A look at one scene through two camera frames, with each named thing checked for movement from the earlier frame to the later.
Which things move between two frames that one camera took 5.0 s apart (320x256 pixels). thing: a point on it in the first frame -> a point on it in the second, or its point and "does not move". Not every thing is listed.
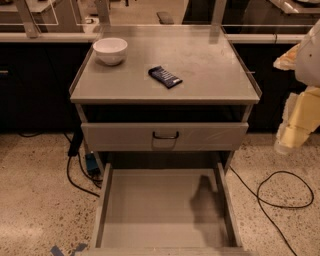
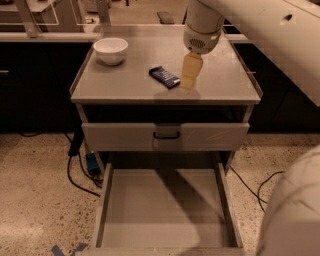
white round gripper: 310,65 -> 201,42
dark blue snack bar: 164,77 does not move
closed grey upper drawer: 165,136 does not move
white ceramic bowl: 110,51 does not move
